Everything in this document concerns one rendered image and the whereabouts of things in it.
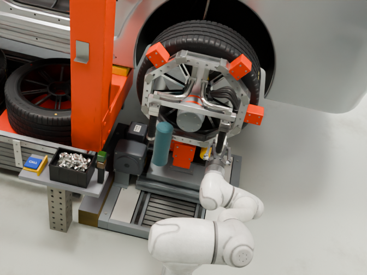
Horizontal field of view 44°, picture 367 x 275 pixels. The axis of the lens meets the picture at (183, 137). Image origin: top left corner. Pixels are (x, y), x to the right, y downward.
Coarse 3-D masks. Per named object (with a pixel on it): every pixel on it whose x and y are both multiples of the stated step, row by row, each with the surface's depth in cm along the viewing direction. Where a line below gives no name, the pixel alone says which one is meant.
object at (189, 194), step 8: (152, 144) 310; (152, 152) 303; (144, 168) 295; (144, 176) 287; (136, 184) 286; (144, 184) 284; (152, 184) 283; (160, 184) 287; (168, 184) 288; (152, 192) 288; (160, 192) 286; (168, 192) 285; (176, 192) 284; (184, 192) 282; (192, 192) 286; (192, 200) 286
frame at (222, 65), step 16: (176, 64) 222; (192, 64) 221; (208, 64) 219; (224, 64) 219; (144, 80) 231; (240, 80) 227; (144, 96) 238; (240, 96) 227; (144, 112) 244; (240, 112) 234; (240, 128) 240; (192, 144) 253; (208, 144) 251
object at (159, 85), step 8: (184, 64) 234; (184, 72) 237; (160, 80) 261; (176, 80) 241; (208, 80) 239; (216, 80) 237; (160, 88) 260; (168, 88) 270; (184, 88) 243; (208, 88) 241; (224, 104) 247; (160, 112) 254; (168, 112) 255; (176, 112) 264; (168, 120) 256; (208, 120) 263; (216, 120) 260; (200, 128) 259; (208, 128) 257; (216, 128) 254
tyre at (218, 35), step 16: (176, 32) 232; (192, 32) 227; (208, 32) 228; (224, 32) 232; (176, 48) 226; (192, 48) 224; (208, 48) 223; (224, 48) 222; (240, 48) 231; (144, 64) 235; (256, 64) 239; (256, 80) 231; (256, 96) 236; (176, 128) 259
